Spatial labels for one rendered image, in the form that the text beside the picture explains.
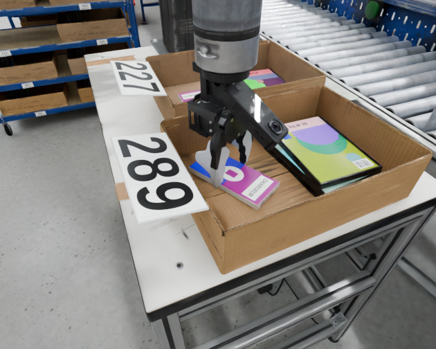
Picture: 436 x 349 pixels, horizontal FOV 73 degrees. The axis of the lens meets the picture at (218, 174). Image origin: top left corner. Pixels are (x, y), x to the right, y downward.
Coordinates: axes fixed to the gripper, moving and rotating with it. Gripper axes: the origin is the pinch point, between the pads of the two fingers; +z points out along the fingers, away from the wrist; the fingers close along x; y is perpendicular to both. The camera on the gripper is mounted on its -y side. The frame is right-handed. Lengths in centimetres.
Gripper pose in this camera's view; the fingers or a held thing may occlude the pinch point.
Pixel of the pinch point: (232, 172)
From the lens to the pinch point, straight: 55.7
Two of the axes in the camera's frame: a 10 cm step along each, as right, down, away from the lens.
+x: -6.3, 5.2, -5.8
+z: 0.0, 7.4, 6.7
